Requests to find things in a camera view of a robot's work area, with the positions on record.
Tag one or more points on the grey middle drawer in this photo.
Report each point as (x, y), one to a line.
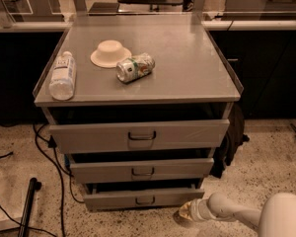
(134, 171)

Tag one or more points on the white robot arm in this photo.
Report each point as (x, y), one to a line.
(276, 219)

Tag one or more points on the white upturned bowl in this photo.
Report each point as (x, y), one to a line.
(109, 53)

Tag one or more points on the black pole on floor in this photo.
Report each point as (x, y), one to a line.
(34, 185)

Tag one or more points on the grey drawer cabinet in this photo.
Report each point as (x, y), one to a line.
(189, 82)

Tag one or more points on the clear plastic water bottle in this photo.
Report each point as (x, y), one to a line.
(62, 82)

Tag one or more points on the grey top drawer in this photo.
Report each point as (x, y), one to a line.
(137, 136)

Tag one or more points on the grey drawer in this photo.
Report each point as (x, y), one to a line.
(134, 171)
(123, 195)
(137, 136)

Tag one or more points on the grey bottom drawer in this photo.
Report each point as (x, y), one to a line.
(123, 195)

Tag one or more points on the green silver soda can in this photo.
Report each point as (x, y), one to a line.
(135, 67)

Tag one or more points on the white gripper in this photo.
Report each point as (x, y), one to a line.
(197, 209)

